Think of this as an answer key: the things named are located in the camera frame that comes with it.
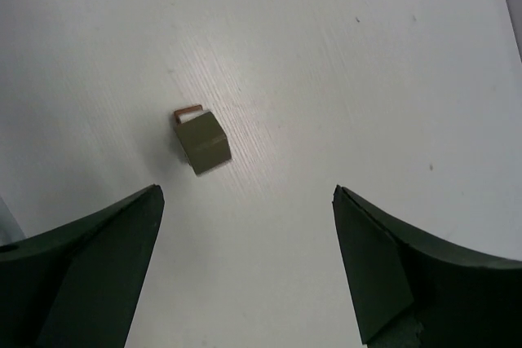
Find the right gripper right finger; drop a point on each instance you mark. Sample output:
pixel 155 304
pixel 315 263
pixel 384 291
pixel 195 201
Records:
pixel 410 288

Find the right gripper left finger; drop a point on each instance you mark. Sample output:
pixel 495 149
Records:
pixel 78 285

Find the white cube block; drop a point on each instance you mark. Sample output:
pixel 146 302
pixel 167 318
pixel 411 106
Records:
pixel 184 120

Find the brown rectangular block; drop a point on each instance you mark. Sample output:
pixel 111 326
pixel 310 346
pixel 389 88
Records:
pixel 178 113

